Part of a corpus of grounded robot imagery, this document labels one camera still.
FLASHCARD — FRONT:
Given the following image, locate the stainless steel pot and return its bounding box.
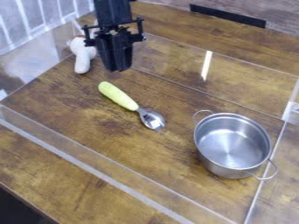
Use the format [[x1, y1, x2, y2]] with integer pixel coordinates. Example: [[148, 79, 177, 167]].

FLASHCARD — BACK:
[[192, 110, 277, 181]]

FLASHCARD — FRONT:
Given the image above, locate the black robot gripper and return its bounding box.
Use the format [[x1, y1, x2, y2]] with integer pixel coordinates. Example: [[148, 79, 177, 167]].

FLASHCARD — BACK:
[[81, 0, 145, 72]]

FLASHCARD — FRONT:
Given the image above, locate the white toy mushroom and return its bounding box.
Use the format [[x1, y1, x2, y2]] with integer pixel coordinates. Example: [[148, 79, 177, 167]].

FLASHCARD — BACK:
[[69, 35, 97, 74]]

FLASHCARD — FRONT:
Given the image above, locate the clear acrylic triangle stand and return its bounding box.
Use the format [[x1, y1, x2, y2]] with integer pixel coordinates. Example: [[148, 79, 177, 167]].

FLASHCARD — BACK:
[[66, 18, 105, 47]]

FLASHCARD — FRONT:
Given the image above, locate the black bar on table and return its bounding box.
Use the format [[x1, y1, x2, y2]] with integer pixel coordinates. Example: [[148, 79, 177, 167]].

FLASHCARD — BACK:
[[189, 3, 267, 28]]

